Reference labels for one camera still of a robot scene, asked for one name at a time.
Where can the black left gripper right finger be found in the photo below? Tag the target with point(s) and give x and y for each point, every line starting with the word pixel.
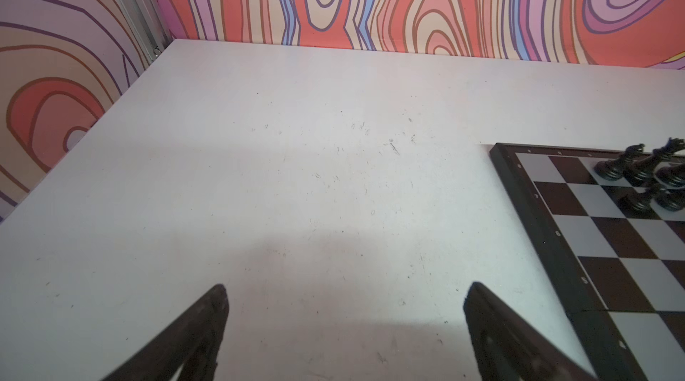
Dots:
pixel 507 347

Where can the black chess pawn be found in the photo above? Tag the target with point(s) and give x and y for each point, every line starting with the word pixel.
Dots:
pixel 672 200
pixel 640 202

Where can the black chess knight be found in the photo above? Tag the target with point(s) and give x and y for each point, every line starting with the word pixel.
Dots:
pixel 613 170

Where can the black white chess board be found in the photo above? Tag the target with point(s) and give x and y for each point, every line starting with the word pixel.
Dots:
pixel 618 275

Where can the black chess piece back row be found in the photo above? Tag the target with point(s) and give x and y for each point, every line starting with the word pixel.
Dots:
pixel 672 176

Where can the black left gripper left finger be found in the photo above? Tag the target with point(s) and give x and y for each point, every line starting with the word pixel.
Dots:
pixel 188 348

